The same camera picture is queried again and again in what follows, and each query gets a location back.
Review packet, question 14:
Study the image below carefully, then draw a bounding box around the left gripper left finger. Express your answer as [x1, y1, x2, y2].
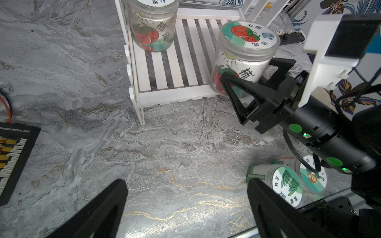
[48, 179, 128, 238]

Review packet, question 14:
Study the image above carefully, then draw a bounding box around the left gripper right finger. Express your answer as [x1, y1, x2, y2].
[247, 178, 333, 238]

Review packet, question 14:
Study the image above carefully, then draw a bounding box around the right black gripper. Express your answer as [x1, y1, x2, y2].
[220, 57, 377, 175]

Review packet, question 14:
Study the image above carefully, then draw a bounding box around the jar with green tree lid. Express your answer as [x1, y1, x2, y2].
[246, 164, 303, 207]

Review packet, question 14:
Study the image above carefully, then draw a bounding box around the jar with strawberry lid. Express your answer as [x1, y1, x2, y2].
[211, 21, 280, 96]

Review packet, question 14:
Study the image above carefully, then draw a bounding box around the jar with pineapple lid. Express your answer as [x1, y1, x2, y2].
[271, 157, 328, 194]

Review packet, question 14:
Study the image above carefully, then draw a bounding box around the white slatted wooden shelf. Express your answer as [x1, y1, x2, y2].
[115, 1, 288, 125]

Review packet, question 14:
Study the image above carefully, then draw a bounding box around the jar with tomato lid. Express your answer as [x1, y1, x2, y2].
[127, 0, 179, 52]

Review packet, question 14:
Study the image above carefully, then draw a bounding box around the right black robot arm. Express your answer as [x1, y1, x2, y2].
[220, 58, 381, 210]

